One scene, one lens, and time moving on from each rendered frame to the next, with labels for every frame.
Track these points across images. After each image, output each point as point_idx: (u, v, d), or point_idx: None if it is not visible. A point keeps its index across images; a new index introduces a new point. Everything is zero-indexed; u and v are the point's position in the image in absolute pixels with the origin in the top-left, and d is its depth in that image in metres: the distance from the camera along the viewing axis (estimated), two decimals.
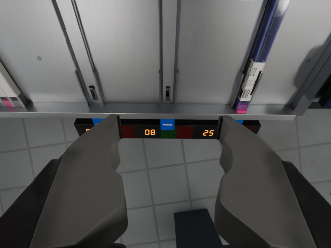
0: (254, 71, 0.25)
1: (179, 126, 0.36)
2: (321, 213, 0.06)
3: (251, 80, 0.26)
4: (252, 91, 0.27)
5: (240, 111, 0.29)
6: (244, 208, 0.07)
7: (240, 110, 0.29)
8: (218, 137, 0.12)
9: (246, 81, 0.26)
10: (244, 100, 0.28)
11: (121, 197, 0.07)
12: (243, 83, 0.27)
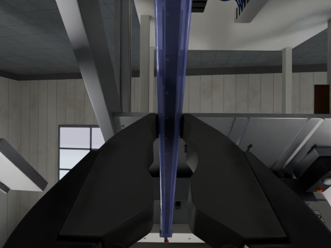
0: None
1: None
2: (282, 196, 0.07)
3: None
4: None
5: None
6: (215, 205, 0.07)
7: None
8: (182, 136, 0.12)
9: None
10: None
11: (149, 198, 0.07)
12: None
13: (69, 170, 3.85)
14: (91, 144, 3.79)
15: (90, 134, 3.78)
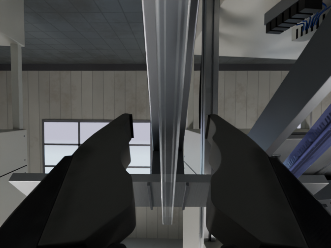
0: None
1: None
2: (308, 206, 0.07)
3: None
4: None
5: None
6: (234, 206, 0.07)
7: None
8: (207, 136, 0.12)
9: None
10: None
11: (131, 197, 0.07)
12: None
13: None
14: (80, 139, 3.66)
15: (78, 129, 3.64)
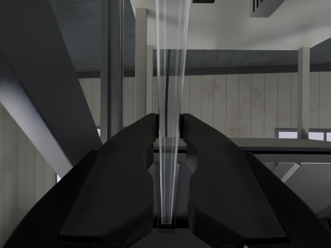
0: None
1: None
2: (282, 196, 0.07)
3: None
4: None
5: None
6: (215, 205, 0.07)
7: None
8: (182, 136, 0.12)
9: None
10: None
11: (150, 199, 0.07)
12: None
13: None
14: None
15: None
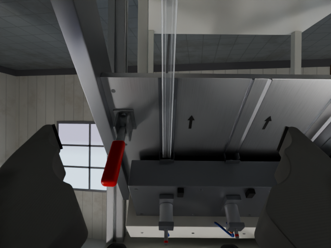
0: None
1: None
2: None
3: None
4: None
5: None
6: (291, 223, 0.06)
7: None
8: (279, 148, 0.11)
9: None
10: None
11: (76, 204, 0.07)
12: None
13: (68, 167, 3.80)
14: (90, 140, 3.73)
15: (89, 131, 3.72)
